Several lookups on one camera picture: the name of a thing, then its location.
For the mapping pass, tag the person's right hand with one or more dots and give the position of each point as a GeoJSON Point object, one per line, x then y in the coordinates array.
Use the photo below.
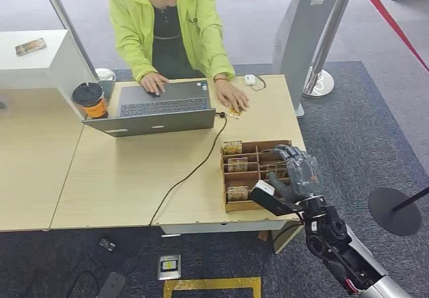
{"type": "Point", "coordinates": [152, 83]}

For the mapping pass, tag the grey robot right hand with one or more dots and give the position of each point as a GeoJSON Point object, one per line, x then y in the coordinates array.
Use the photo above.
{"type": "Point", "coordinates": [303, 174]}

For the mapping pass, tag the person's left hand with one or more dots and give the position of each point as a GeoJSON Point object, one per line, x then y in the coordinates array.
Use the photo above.
{"type": "Point", "coordinates": [231, 95]}

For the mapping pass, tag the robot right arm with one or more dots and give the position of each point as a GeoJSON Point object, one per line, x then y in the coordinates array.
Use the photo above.
{"type": "Point", "coordinates": [345, 251]}

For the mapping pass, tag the person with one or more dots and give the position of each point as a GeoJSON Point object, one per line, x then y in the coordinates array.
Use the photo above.
{"type": "Point", "coordinates": [198, 30]}

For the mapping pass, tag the wooden card organizer box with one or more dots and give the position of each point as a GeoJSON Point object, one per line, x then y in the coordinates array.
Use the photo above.
{"type": "Point", "coordinates": [241, 178]}

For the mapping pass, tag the grey laptop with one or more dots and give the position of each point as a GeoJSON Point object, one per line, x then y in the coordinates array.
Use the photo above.
{"type": "Point", "coordinates": [157, 109]}

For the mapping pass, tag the white mouse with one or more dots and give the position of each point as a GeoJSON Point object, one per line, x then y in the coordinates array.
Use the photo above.
{"type": "Point", "coordinates": [249, 80]}

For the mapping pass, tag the table leg panel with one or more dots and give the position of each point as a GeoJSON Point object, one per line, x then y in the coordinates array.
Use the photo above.
{"type": "Point", "coordinates": [285, 238]}

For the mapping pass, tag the small brown block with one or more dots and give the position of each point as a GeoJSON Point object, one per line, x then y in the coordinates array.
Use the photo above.
{"type": "Point", "coordinates": [263, 236]}

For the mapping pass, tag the coffee cup with black lid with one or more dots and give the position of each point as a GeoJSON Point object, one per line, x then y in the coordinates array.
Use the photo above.
{"type": "Point", "coordinates": [91, 103]}

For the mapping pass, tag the grey kiosk stand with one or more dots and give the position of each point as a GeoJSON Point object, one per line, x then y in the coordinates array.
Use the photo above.
{"type": "Point", "coordinates": [301, 38]}

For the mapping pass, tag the black stanchion base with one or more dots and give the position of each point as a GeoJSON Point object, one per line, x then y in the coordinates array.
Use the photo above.
{"type": "Point", "coordinates": [392, 214]}

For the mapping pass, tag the silver stanchion pole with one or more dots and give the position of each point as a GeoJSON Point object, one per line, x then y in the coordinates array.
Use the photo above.
{"type": "Point", "coordinates": [323, 52]}
{"type": "Point", "coordinates": [69, 25]}

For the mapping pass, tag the black stanchion pole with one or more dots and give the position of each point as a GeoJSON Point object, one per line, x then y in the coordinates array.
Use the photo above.
{"type": "Point", "coordinates": [412, 199]}

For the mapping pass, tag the white cabinet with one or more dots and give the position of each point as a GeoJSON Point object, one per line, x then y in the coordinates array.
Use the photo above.
{"type": "Point", "coordinates": [33, 61]}

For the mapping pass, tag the small black device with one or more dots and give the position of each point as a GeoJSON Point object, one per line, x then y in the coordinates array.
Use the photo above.
{"type": "Point", "coordinates": [107, 245]}

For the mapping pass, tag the silver floor socket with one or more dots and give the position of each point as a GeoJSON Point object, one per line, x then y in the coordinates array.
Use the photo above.
{"type": "Point", "coordinates": [169, 267]}

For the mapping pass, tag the red barrier ribbon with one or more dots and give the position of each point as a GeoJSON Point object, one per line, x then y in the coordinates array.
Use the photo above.
{"type": "Point", "coordinates": [388, 18]}

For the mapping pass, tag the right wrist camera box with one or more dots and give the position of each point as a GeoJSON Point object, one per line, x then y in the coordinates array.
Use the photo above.
{"type": "Point", "coordinates": [265, 188]}

